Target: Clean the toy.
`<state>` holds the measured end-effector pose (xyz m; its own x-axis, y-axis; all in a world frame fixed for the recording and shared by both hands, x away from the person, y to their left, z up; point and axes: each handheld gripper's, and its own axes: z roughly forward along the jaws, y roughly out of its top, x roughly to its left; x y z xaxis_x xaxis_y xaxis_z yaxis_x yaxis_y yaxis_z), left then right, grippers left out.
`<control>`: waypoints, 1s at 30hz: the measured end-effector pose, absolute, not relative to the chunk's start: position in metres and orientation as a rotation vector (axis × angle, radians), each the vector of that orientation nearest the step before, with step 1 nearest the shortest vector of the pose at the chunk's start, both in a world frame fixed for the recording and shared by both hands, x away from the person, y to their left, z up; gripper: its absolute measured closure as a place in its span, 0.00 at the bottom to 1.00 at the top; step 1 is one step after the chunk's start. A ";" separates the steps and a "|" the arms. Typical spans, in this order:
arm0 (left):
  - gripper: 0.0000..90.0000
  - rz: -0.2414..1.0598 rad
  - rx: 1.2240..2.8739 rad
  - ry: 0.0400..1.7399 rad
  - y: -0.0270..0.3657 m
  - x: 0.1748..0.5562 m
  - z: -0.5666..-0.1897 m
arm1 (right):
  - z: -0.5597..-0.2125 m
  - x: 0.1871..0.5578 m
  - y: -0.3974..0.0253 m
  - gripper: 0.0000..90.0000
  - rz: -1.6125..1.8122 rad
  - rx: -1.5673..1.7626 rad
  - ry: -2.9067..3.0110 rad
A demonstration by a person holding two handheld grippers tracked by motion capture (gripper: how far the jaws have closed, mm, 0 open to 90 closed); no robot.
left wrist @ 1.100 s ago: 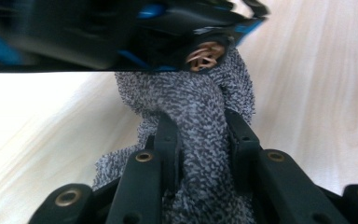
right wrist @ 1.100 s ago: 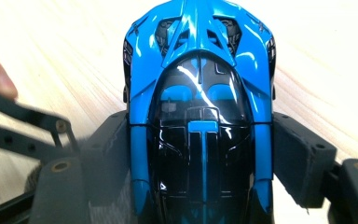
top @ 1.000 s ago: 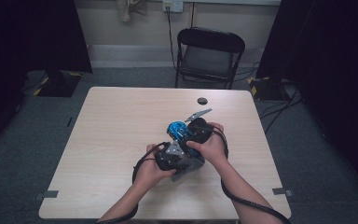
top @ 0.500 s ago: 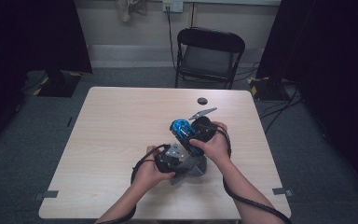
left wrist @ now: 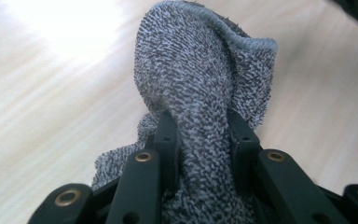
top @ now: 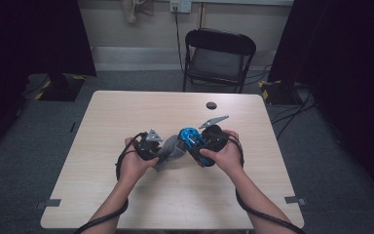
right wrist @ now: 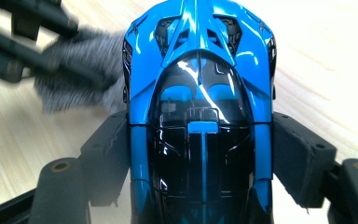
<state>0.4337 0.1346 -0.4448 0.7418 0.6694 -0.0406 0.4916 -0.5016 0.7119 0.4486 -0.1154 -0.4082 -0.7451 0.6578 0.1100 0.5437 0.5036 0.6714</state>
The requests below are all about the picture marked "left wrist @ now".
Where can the grey terry cloth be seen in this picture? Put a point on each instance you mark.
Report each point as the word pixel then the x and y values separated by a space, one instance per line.
pixel 192 77

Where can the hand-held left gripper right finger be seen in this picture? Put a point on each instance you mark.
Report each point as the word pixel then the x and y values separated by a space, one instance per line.
pixel 245 149

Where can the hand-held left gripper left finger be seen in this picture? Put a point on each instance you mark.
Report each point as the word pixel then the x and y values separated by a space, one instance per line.
pixel 167 140

